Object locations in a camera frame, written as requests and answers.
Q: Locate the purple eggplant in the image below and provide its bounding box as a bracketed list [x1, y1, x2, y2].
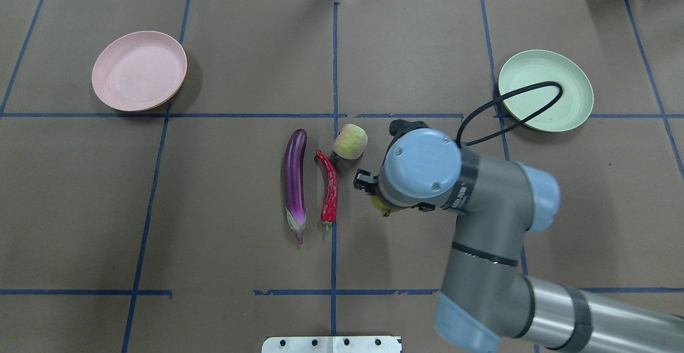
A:
[283, 129, 307, 245]

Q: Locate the green plate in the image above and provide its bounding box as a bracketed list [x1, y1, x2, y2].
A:
[498, 50, 594, 132]

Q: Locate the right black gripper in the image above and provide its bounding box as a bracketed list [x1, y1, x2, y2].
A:
[353, 169, 380, 195]

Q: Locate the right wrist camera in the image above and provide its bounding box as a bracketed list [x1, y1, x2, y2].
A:
[388, 119, 430, 140]

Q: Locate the white camera stand column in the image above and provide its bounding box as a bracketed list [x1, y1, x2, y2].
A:
[261, 335, 403, 352]

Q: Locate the red chili pepper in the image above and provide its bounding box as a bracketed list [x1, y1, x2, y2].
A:
[316, 150, 339, 232]

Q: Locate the red-yellow apple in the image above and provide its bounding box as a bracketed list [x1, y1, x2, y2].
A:
[369, 195, 405, 217]

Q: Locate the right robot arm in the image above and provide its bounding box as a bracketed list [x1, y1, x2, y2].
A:
[354, 119, 683, 352]

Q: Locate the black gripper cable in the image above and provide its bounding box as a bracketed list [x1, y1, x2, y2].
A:
[456, 81, 563, 147]

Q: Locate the pink plate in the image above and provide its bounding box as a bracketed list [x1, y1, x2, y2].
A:
[91, 31, 188, 112]

